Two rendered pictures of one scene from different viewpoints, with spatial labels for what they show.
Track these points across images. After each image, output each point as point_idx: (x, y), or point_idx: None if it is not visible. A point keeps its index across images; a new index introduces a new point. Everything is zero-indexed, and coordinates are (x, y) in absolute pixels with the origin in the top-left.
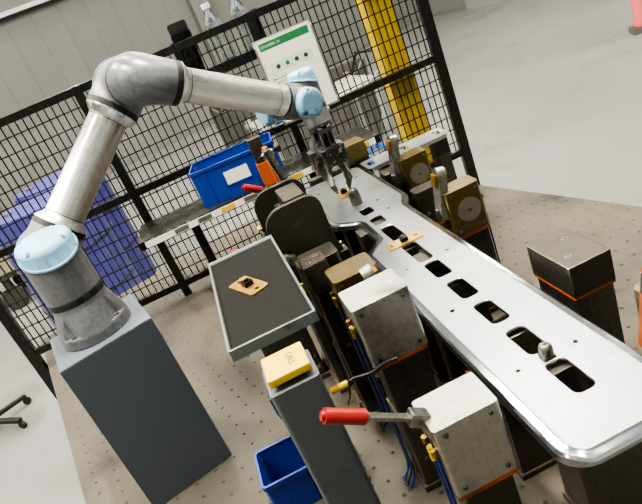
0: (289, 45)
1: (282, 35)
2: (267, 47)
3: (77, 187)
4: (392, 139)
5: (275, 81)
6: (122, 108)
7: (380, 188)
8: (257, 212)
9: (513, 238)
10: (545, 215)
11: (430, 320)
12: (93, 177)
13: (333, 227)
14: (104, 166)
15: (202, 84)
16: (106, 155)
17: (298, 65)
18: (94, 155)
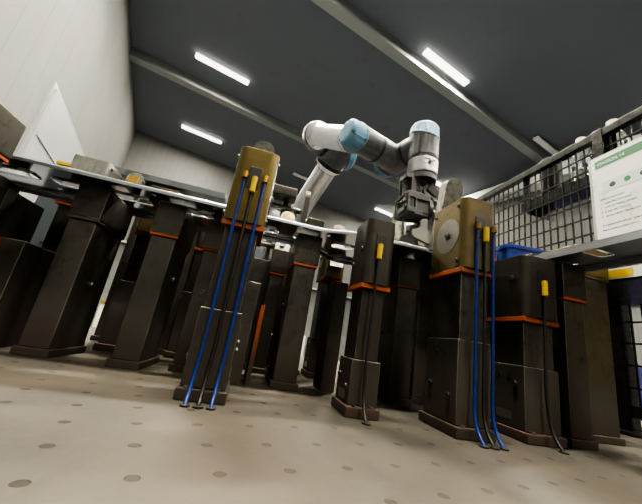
0: (637, 156)
1: (631, 146)
2: (605, 163)
3: (297, 196)
4: (442, 184)
5: (602, 201)
6: (318, 158)
7: (405, 247)
8: (297, 215)
9: (499, 495)
10: None
11: (71, 195)
12: (302, 193)
13: (328, 255)
14: (308, 189)
15: (314, 130)
16: (309, 183)
17: None
18: (306, 182)
